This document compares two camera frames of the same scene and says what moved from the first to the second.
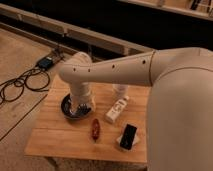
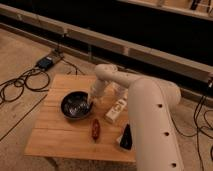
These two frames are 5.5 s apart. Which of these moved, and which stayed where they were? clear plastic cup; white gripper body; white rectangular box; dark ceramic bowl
Moved: white gripper body
Stayed: dark ceramic bowl; clear plastic cup; white rectangular box
